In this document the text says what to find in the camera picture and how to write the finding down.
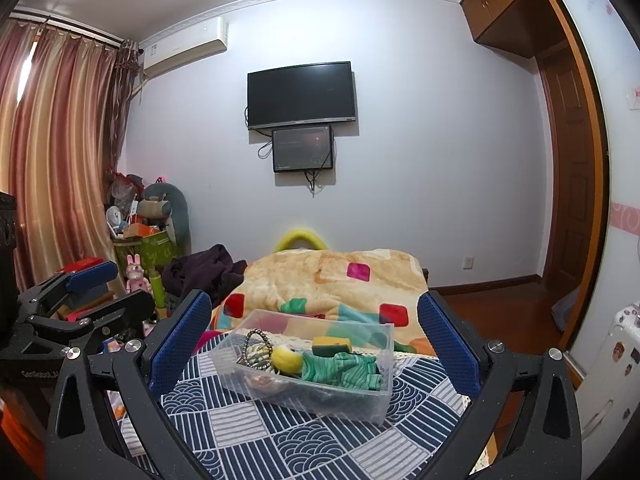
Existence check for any small white fan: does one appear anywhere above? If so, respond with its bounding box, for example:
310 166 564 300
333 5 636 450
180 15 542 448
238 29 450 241
106 207 129 239

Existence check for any floral fabric scrunchie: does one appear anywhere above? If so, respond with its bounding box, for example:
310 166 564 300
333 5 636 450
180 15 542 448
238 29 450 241
247 350 276 376

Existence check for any brown wooden door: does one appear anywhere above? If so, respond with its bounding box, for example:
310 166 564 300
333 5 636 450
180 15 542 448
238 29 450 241
537 42 583 291

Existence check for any grey blue bag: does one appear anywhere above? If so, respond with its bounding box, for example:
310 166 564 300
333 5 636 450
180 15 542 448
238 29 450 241
552 290 581 331

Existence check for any white sliding wardrobe door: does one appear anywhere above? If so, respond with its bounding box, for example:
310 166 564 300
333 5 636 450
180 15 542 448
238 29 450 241
542 0 640 386

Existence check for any black wall television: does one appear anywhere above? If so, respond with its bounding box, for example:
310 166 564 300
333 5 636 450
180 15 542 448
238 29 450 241
247 61 357 131

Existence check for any small black wall monitor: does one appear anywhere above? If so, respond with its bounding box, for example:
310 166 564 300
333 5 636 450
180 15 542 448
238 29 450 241
272 124 335 173

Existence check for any grey plush pillow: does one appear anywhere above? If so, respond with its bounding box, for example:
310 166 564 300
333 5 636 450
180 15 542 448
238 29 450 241
140 181 192 261

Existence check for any clear plastic storage box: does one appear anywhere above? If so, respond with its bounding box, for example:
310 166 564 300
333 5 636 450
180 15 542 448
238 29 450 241
209 308 396 426

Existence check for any wooden overhead cabinet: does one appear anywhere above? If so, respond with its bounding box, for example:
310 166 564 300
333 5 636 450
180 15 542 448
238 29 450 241
460 0 586 58

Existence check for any yellow fuzzy ball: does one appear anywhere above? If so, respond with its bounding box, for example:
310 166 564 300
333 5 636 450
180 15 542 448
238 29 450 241
271 345 303 375

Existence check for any red box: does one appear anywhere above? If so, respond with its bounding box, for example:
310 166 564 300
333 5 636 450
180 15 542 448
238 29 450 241
62 258 108 311

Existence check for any white air conditioner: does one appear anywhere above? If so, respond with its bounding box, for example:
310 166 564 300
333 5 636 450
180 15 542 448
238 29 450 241
141 16 230 79

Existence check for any yellow green foam ring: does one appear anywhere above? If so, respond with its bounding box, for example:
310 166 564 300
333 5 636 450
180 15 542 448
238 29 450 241
272 228 331 252

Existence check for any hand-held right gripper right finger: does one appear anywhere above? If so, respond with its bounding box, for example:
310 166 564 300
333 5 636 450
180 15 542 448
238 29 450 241
417 290 583 480

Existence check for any green striped cloth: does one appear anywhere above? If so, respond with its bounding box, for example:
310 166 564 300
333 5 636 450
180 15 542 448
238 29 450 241
299 352 383 391

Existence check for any green storage bag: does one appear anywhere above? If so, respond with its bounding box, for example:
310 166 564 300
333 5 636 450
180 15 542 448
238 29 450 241
112 230 178 286

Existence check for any beige printed blanket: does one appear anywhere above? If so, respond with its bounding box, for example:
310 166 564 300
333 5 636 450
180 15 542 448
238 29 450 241
210 249 436 361

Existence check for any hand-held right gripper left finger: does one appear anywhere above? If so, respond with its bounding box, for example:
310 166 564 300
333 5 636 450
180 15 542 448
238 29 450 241
45 289 221 480

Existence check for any striped brown curtain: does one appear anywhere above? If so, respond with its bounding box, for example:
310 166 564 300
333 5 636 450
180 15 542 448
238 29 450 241
0 7 146 291

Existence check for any blue white patterned cloth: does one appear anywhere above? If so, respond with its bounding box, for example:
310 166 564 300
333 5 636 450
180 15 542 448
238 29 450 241
117 327 496 480

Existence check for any dark purple clothing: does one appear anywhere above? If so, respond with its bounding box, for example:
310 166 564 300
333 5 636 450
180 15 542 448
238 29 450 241
161 244 248 311

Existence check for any pink rabbit toy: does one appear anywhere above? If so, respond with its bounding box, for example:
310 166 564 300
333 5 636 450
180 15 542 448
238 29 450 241
125 254 153 293

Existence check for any yellow sponge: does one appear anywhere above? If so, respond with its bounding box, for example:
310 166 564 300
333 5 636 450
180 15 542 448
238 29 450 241
312 338 352 356

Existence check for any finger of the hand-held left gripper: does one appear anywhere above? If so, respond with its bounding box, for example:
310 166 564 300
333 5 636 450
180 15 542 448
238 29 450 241
27 289 157 356
17 260 119 319

